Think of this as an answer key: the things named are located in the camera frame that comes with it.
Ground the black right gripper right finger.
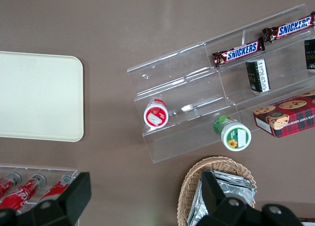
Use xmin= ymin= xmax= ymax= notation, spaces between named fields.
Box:
xmin=194 ymin=171 xmax=303 ymax=226

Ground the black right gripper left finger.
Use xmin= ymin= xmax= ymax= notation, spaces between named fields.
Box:
xmin=0 ymin=172 xmax=92 ymax=226

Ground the light oval wicker basket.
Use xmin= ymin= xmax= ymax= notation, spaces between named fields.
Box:
xmin=177 ymin=156 xmax=258 ymax=226

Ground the cream plastic tray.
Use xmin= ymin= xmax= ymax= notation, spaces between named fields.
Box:
xmin=0 ymin=51 xmax=85 ymax=142

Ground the red Coca-Cola bottle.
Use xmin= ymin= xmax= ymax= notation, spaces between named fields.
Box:
xmin=40 ymin=174 xmax=73 ymax=201
xmin=0 ymin=173 xmax=47 ymax=209
xmin=0 ymin=173 xmax=22 ymax=199

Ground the silver foil container stack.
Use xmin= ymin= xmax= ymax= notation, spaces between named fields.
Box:
xmin=187 ymin=170 xmax=258 ymax=226

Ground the clear acrylic bottle rack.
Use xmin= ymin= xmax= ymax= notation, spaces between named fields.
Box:
xmin=0 ymin=163 xmax=79 ymax=226

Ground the green lid yogurt cup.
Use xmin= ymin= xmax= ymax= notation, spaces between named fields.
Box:
xmin=213 ymin=115 xmax=252 ymax=152

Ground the red lid yogurt cup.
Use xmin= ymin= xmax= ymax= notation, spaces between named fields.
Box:
xmin=143 ymin=98 xmax=169 ymax=128

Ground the clear acrylic stepped shelf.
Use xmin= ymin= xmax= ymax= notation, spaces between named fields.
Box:
xmin=126 ymin=3 xmax=315 ymax=164

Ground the red tartan cookie box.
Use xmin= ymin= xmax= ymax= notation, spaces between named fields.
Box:
xmin=253 ymin=90 xmax=315 ymax=139

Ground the small black snack box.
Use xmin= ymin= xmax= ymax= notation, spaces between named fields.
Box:
xmin=304 ymin=38 xmax=315 ymax=70
xmin=245 ymin=58 xmax=271 ymax=93

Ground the Snickers chocolate bar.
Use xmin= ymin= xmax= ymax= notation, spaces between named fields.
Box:
xmin=261 ymin=11 xmax=315 ymax=44
xmin=212 ymin=37 xmax=266 ymax=68

